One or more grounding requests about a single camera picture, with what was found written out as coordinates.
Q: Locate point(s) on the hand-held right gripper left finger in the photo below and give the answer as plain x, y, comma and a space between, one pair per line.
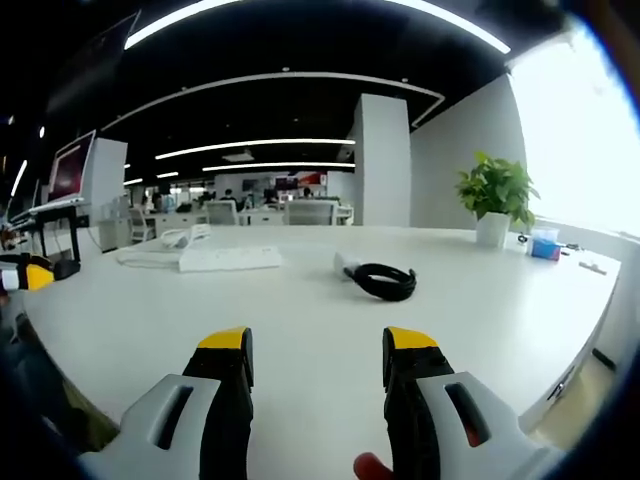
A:
165, 425

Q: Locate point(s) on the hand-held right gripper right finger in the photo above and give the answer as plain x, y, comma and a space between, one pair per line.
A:
450, 430

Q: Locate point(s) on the white power strip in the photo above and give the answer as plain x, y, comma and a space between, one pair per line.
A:
230, 257

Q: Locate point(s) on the white charger adapter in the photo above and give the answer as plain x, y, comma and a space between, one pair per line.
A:
346, 262

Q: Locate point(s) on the white desk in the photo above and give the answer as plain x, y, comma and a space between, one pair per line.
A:
300, 315

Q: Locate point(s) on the long ceiling light strip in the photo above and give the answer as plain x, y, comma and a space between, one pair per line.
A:
310, 7
255, 146

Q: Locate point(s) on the person's right hand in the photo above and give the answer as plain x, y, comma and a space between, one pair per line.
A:
371, 467

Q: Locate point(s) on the black laptop stand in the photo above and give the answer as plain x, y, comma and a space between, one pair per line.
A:
60, 225

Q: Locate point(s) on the white low cabinet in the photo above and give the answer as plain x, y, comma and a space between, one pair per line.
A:
114, 225

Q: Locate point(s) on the person's dark trousers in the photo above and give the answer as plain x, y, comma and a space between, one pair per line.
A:
35, 380

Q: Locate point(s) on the monitor on stand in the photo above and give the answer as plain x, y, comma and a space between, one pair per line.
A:
70, 167

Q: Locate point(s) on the white office chair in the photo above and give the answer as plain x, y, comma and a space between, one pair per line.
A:
141, 225

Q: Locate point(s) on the white curved device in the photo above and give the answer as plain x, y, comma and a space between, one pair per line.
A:
187, 236

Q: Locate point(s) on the grey mesh office chair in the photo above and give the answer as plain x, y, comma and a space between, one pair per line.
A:
221, 212
310, 212

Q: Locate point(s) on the small black item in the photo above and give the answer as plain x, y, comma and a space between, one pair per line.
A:
523, 238

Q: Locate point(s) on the blue box with clear lid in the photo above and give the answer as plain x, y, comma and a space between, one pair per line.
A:
545, 247

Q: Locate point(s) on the green plant in white pot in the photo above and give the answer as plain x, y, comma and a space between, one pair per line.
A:
495, 192

